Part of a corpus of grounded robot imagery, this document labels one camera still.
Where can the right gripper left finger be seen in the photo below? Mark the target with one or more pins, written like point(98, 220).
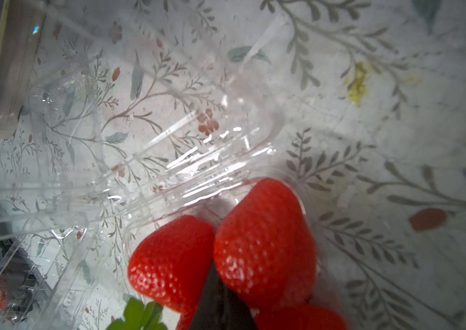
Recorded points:
point(210, 309)

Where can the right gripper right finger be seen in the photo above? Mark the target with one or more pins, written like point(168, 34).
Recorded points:
point(236, 315)

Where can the red strawberry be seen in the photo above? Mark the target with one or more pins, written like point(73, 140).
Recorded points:
point(264, 251)
point(138, 315)
point(300, 317)
point(171, 265)

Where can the clear clamshell container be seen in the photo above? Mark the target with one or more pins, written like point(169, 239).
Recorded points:
point(115, 115)

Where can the dark blue booklet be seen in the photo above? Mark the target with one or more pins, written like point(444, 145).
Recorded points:
point(21, 24)

